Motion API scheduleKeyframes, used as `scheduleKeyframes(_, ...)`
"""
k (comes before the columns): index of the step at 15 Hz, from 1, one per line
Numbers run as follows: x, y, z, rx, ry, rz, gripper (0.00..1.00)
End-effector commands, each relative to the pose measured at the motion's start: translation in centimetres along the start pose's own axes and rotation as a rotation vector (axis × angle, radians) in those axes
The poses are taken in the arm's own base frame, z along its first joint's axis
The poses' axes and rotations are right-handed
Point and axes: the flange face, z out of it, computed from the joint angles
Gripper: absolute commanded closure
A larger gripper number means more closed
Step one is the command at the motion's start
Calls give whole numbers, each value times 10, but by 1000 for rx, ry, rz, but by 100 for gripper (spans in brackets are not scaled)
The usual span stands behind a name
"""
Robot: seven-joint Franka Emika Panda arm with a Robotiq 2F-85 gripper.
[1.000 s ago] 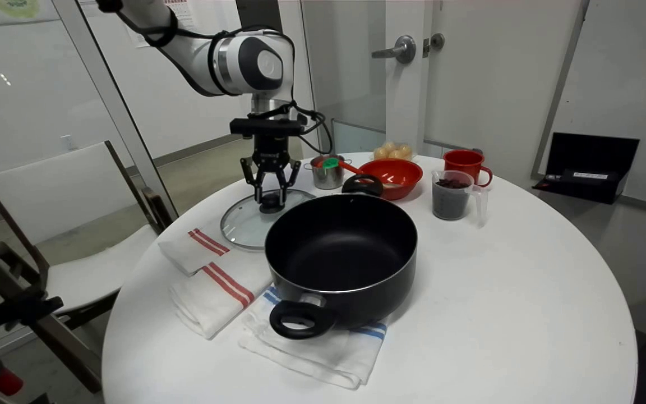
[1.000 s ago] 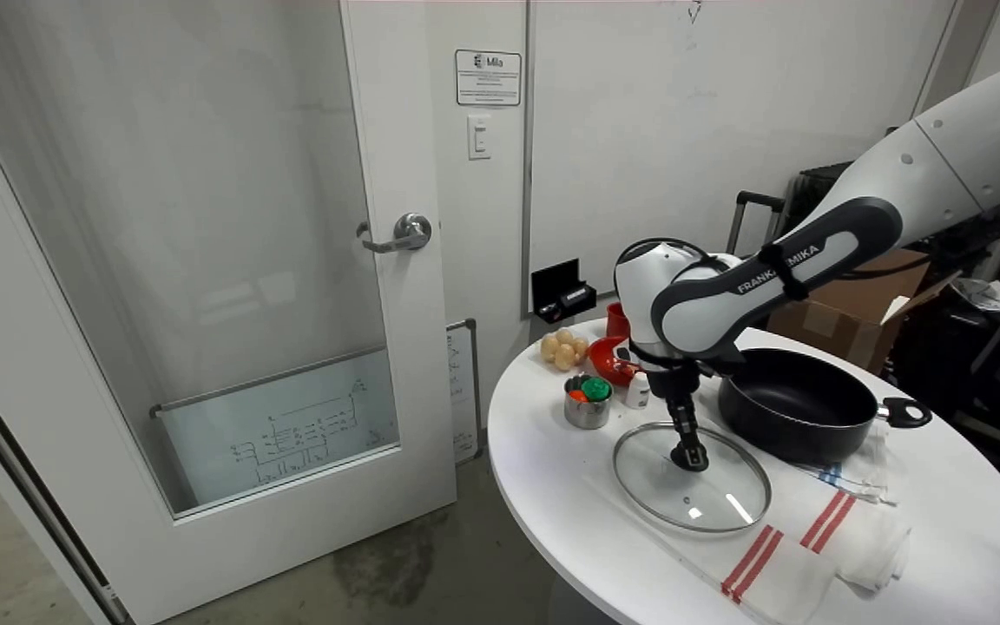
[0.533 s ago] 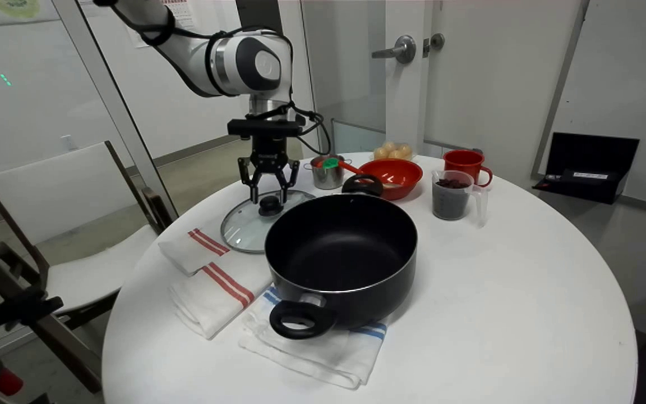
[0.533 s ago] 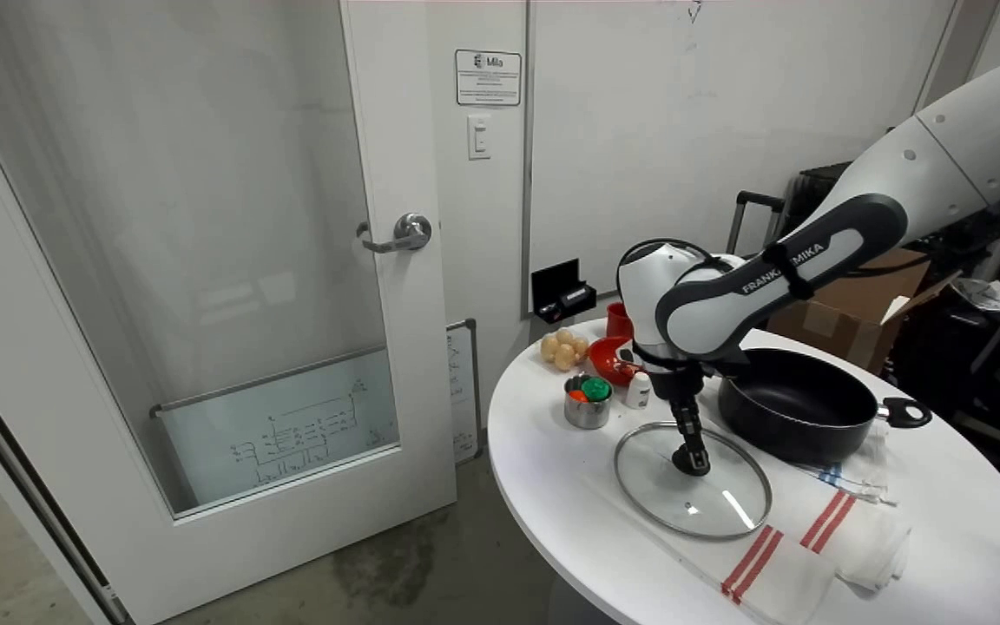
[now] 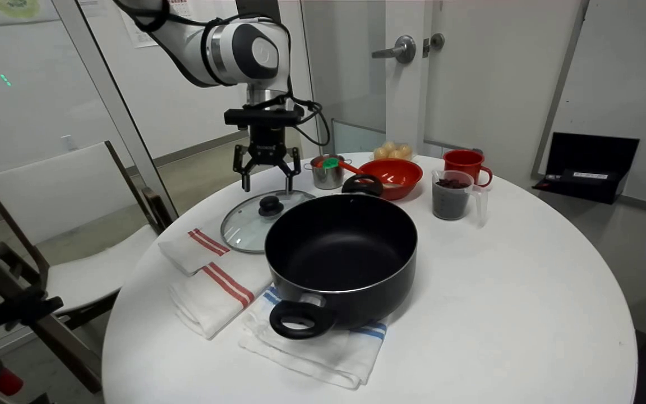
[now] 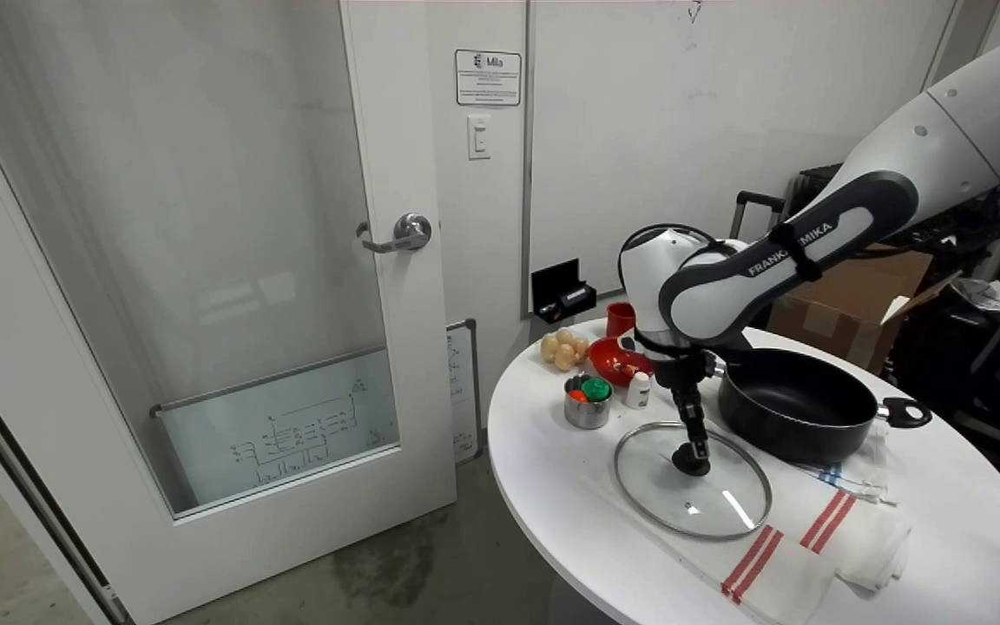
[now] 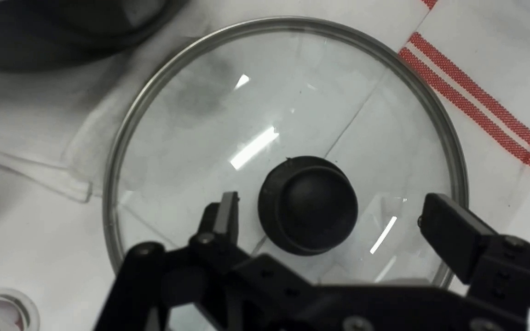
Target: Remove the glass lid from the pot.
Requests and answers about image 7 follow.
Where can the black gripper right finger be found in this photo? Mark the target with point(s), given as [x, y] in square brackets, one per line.
[456, 233]

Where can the glass lid with black knob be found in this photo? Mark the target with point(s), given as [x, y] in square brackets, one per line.
[308, 209]

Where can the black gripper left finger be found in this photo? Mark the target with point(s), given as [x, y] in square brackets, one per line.
[227, 214]

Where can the black cooking pot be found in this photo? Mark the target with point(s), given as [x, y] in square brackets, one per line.
[45, 30]

